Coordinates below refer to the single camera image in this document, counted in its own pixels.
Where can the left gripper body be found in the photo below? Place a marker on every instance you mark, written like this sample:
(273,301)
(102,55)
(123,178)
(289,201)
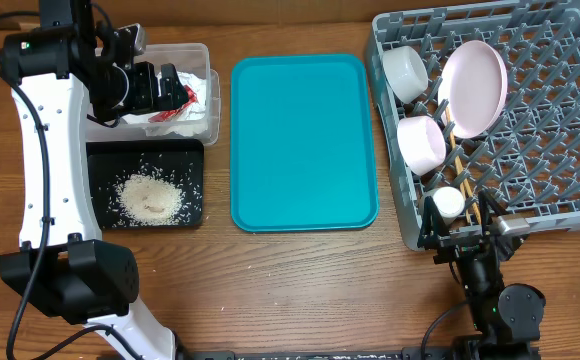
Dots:
(142,94)

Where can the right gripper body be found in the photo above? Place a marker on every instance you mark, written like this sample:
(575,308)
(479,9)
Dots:
(463,248)

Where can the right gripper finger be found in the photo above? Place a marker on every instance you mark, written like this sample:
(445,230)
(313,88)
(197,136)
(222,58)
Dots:
(433,228)
(489,208)

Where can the white paper cup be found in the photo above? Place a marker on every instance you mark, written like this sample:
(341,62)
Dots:
(449,201)

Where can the red snack wrapper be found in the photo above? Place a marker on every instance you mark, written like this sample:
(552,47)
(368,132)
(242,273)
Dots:
(169,115)

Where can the white napkin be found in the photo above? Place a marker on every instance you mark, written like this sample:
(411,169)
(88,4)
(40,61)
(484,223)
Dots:
(191,122)

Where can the small white plate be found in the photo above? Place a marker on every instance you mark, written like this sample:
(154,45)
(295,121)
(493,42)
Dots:
(421,144)

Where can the large white plate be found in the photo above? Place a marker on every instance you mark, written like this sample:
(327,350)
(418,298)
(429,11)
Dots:
(474,82)

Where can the grey bowl of rice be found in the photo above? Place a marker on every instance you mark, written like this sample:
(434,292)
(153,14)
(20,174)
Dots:
(405,73)

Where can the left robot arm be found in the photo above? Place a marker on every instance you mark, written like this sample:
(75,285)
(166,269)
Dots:
(67,72)

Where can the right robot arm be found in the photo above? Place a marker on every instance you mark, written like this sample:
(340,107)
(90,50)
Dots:
(507,318)

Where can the clear plastic waste bin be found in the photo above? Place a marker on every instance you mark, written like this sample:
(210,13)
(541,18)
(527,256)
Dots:
(186,57)

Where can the grey dishwasher rack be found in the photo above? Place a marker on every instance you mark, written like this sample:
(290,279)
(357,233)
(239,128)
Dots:
(529,159)

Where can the black plastic tray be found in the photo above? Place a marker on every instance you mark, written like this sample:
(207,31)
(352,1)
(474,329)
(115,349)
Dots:
(107,159)

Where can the pile of white rice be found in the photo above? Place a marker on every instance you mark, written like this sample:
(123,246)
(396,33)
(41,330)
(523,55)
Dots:
(149,199)

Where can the teal serving tray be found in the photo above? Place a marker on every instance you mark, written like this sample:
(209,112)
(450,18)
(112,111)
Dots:
(301,144)

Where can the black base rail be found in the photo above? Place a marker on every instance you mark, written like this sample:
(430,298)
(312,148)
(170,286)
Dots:
(407,353)

